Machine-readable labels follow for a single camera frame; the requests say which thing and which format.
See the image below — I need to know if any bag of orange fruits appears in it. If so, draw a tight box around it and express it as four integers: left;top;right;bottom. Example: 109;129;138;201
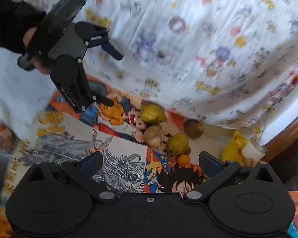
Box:
0;119;14;154

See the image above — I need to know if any small orange kumquat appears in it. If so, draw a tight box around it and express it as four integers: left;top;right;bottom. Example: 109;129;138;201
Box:
177;154;190;167

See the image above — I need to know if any white printed cartoon cloth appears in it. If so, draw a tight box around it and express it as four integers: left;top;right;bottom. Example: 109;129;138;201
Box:
13;0;298;128

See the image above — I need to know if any yellow plastic bowl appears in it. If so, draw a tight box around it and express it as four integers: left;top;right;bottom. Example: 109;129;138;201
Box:
220;130;248;167

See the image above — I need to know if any striped pepino melon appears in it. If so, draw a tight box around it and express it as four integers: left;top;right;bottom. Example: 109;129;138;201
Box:
144;125;164;147

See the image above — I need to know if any wooden frame post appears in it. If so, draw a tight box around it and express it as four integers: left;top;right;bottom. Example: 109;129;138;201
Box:
262;117;298;162

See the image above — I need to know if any straw hat anime drawing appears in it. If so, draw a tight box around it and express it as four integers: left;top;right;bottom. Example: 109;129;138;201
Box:
143;148;209;195

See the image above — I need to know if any brown kiwi with sticker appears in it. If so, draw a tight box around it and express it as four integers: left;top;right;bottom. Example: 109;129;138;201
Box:
183;119;203;140

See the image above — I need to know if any large yellow-green pear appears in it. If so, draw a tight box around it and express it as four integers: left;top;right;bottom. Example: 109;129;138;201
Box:
140;101;167;124

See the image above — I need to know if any white jar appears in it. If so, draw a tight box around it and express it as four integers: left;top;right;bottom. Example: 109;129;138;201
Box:
241;136;267;167

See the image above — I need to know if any left hand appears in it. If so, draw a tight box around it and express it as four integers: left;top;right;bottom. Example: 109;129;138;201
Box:
23;27;49;75

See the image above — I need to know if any silver dragon warrior drawing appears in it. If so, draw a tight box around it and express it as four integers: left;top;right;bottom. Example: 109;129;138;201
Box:
1;111;147;198

